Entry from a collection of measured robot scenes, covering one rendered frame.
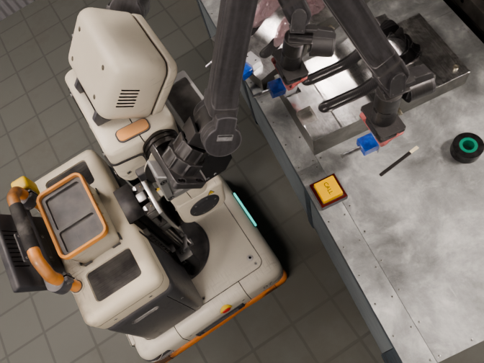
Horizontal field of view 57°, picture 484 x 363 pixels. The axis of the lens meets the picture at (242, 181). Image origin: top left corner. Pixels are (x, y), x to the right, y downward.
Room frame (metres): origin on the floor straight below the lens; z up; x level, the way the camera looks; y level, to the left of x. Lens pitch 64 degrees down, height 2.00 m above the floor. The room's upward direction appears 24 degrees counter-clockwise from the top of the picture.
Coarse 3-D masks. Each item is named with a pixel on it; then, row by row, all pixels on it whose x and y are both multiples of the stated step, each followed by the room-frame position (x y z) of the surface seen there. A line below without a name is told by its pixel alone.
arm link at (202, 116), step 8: (200, 112) 0.54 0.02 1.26; (192, 120) 0.53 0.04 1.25; (200, 120) 0.52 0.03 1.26; (208, 120) 0.50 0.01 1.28; (184, 128) 0.53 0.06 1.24; (192, 128) 0.51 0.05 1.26; (200, 128) 0.50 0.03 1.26; (192, 136) 0.49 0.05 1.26; (192, 144) 0.49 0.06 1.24; (200, 144) 0.49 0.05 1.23
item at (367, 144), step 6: (360, 138) 0.48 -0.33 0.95; (366, 138) 0.48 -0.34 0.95; (372, 138) 0.47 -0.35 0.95; (360, 144) 0.47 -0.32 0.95; (366, 144) 0.46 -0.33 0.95; (372, 144) 0.45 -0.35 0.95; (378, 144) 0.45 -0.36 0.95; (390, 144) 0.44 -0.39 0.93; (354, 150) 0.46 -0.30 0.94; (360, 150) 0.46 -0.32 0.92; (366, 150) 0.45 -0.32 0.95; (372, 150) 0.45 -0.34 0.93; (378, 150) 0.44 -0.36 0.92; (384, 150) 0.44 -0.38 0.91; (342, 156) 0.46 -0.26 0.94
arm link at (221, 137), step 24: (240, 0) 0.54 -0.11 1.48; (240, 24) 0.53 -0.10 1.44; (216, 48) 0.54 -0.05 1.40; (240, 48) 0.52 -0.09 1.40; (216, 72) 0.52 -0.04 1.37; (240, 72) 0.51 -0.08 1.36; (216, 96) 0.50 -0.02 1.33; (216, 120) 0.48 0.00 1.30; (216, 144) 0.46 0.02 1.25; (240, 144) 0.45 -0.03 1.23
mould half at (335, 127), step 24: (408, 24) 0.81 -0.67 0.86; (336, 48) 0.82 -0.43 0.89; (432, 48) 0.70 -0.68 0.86; (312, 72) 0.78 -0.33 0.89; (360, 72) 0.70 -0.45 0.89; (456, 72) 0.59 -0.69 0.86; (312, 96) 0.70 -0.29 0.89; (432, 96) 0.57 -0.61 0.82; (336, 120) 0.59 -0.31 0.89; (360, 120) 0.57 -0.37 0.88; (312, 144) 0.57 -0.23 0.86; (336, 144) 0.56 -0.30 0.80
